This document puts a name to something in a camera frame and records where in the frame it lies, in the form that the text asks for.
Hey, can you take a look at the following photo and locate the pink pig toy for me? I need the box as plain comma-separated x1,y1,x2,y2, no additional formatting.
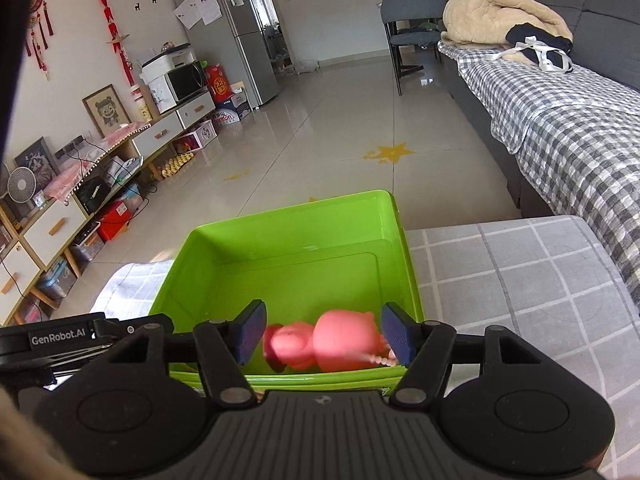
262,309,398,373

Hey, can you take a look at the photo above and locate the white wooden tv cabinet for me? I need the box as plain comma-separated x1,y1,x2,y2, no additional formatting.
1,91,215,325

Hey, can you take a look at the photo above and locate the green plastic box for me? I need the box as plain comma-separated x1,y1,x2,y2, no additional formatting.
147,188,426,392

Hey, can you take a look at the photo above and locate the grey checked table cloth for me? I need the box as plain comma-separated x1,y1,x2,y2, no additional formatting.
89,214,640,480

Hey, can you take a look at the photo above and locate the red storage box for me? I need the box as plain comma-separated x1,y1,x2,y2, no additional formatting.
98,200,132,242

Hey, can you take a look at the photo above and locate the small white fan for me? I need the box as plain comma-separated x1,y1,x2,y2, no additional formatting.
6,167,37,217

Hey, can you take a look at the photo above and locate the framed cartoon picture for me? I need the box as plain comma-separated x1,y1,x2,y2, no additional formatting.
82,84,131,138

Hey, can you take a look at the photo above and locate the white printer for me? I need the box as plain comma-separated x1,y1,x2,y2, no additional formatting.
140,44,198,84

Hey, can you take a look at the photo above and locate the black white garment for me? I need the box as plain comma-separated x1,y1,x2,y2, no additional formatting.
490,23,573,74

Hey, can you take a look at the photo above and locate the silver refrigerator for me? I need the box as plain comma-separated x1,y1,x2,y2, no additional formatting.
174,0,280,108

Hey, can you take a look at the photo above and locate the beige blanket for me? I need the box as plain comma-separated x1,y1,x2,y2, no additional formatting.
440,0,574,48

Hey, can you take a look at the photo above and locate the grey chair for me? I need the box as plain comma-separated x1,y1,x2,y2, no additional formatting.
380,0,446,96

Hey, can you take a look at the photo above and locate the dark grey sofa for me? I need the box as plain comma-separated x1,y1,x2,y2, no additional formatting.
442,0,639,218

